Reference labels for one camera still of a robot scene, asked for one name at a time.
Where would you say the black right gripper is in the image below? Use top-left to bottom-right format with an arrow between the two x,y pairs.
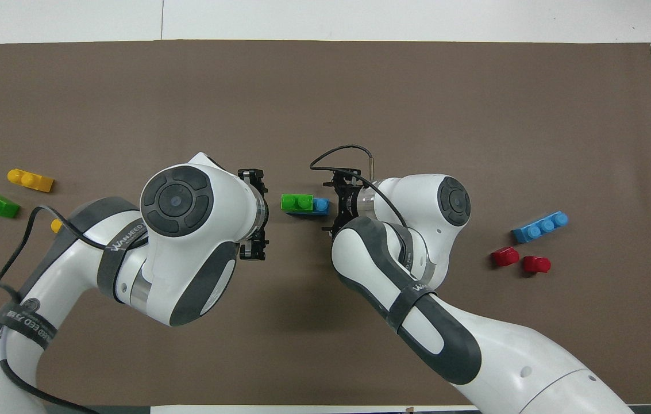
323,168 -> 364,237

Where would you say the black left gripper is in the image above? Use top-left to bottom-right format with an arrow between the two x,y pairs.
237,168 -> 269,262

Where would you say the blue three-stud block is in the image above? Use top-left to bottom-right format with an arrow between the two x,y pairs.
512,211 -> 569,244
286,197 -> 330,216

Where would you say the red one-stud block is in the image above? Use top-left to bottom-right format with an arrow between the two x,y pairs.
522,256 -> 552,274
492,246 -> 521,268

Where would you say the brown paper mat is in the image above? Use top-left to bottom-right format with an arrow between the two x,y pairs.
0,39 -> 651,407

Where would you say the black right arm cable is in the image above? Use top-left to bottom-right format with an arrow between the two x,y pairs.
309,145 -> 410,228

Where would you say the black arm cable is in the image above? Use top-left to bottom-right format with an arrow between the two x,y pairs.
309,145 -> 410,228
0,205 -> 149,414

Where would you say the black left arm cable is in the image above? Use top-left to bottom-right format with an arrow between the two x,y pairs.
0,205 -> 149,414

